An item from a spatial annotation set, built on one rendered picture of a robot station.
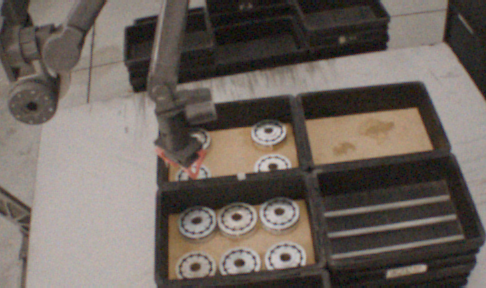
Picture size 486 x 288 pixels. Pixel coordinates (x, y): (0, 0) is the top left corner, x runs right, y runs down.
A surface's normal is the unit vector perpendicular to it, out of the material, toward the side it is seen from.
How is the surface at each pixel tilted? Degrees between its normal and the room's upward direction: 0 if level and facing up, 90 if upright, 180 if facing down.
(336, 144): 0
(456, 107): 0
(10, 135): 0
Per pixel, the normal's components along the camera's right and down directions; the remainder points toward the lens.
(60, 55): 0.12, 0.48
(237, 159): -0.10, -0.69
